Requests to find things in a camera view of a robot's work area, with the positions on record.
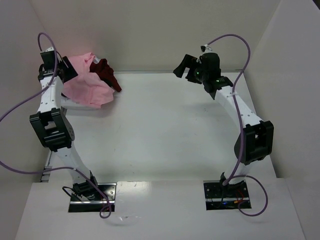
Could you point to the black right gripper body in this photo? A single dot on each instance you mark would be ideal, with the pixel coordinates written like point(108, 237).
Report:
point(190, 69)

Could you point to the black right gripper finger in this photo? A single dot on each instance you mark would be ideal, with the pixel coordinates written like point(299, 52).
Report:
point(192, 65)
point(185, 63)

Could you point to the pink t shirt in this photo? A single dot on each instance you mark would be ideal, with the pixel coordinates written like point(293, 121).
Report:
point(87, 88)

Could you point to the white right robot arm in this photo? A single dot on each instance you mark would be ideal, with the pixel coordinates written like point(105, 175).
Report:
point(255, 140)

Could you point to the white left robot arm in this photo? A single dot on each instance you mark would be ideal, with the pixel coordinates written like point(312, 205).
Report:
point(52, 126)

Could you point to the white plastic laundry basket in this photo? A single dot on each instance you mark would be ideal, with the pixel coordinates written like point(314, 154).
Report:
point(68, 104)

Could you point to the dark red t shirt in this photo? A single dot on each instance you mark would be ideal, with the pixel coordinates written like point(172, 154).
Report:
point(105, 73)

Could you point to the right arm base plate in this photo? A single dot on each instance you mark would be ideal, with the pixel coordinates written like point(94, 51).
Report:
point(217, 197)

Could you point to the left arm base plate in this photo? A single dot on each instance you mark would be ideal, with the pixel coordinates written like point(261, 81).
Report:
point(82, 204)

